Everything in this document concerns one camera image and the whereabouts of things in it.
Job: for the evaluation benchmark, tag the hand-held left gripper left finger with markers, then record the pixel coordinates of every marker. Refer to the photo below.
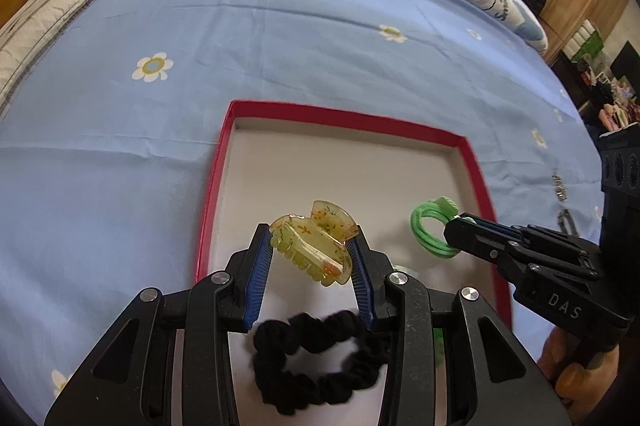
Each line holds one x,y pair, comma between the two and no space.
257,276

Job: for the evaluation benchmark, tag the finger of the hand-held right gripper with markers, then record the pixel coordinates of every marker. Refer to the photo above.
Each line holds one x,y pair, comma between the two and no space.
495,226
480,243

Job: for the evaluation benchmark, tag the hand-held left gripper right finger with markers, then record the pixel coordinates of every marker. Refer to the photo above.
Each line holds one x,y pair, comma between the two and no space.
361,281

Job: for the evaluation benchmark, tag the yellow translucent hair claw clip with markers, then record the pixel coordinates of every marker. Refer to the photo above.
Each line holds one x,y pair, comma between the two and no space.
310,243

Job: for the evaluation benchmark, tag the red shallow tray box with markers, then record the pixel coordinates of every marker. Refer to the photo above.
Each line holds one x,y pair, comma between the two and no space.
350,155

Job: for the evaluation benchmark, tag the person's right hand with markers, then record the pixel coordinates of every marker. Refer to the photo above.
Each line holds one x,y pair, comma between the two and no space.
565,376

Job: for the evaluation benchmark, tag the black scrunchie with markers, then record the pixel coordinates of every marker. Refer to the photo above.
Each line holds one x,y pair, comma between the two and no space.
320,327

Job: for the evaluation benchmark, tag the clear hair comb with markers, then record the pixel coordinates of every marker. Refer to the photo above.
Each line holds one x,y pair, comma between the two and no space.
567,222

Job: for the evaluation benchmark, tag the silver rhinestone brooch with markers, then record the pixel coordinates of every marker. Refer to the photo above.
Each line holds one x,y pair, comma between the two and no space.
559,187

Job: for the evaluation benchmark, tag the blue floral bedsheet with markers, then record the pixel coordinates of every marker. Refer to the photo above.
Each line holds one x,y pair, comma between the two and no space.
150,155

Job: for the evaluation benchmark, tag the green box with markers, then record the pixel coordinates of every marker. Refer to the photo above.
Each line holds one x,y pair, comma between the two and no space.
593,41

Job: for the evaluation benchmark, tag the black screen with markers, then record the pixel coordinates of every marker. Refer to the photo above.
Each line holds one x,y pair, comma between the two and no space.
626,60

